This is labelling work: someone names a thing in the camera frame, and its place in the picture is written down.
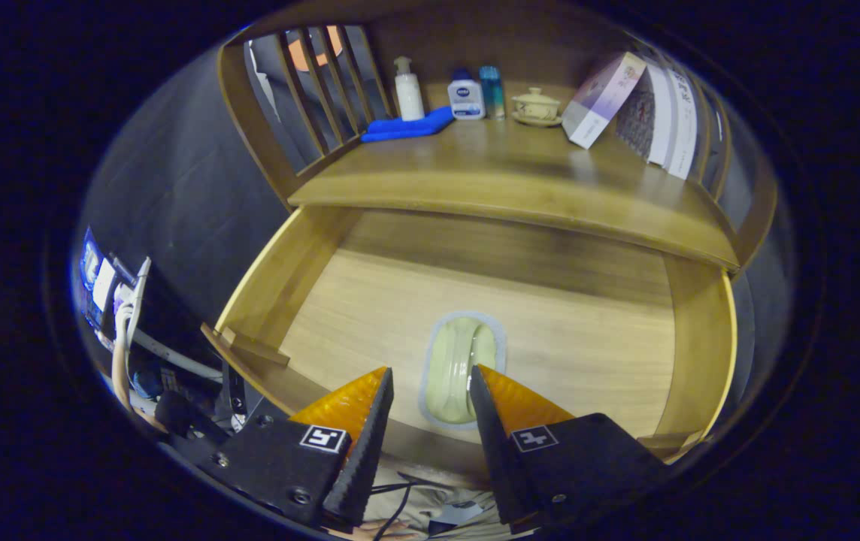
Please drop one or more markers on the pale green grey-rimmed soap dish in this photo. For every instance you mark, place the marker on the pale green grey-rimmed soap dish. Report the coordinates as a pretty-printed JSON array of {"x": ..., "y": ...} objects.
[{"x": 460, "y": 361}]

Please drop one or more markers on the white lotion bottle blue cap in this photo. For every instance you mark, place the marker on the white lotion bottle blue cap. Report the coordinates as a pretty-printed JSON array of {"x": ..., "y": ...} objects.
[{"x": 466, "y": 98}]

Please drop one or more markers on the white pump bottle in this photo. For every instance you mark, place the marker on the white pump bottle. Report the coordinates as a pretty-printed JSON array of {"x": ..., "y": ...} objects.
[{"x": 409, "y": 94}]

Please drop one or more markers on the beige lidded teacup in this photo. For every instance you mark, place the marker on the beige lidded teacup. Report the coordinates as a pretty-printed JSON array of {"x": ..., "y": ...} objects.
[{"x": 537, "y": 107}]

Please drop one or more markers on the computer screen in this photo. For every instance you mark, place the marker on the computer screen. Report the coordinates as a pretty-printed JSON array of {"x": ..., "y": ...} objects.
[{"x": 90, "y": 259}]

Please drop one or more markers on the black backdrop cloth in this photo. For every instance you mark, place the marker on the black backdrop cloth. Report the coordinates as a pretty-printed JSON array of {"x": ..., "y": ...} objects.
[{"x": 174, "y": 188}]

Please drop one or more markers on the plain white book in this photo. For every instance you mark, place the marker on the plain white book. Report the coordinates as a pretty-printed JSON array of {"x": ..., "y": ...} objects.
[{"x": 663, "y": 113}]

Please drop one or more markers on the wooden countertop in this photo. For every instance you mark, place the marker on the wooden countertop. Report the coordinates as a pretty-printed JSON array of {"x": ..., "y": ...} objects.
[{"x": 490, "y": 173}]

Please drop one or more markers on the blue folded cloth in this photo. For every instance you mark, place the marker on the blue folded cloth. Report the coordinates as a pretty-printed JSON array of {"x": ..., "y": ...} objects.
[{"x": 407, "y": 126}]

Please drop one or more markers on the small teal bottle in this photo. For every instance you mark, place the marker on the small teal bottle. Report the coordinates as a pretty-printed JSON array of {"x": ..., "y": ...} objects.
[{"x": 492, "y": 94}]

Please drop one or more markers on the purple and white book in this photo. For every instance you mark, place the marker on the purple and white book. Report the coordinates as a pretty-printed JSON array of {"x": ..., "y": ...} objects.
[{"x": 599, "y": 101}]

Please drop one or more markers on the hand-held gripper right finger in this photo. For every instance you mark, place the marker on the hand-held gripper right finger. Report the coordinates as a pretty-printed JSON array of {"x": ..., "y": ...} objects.
[{"x": 494, "y": 458}]

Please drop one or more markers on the wooden drawer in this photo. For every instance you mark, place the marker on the wooden drawer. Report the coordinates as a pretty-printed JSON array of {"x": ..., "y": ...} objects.
[{"x": 550, "y": 330}]

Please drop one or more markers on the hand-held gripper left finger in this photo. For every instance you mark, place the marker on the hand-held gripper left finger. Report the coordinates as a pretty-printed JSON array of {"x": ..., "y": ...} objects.
[{"x": 370, "y": 458}]

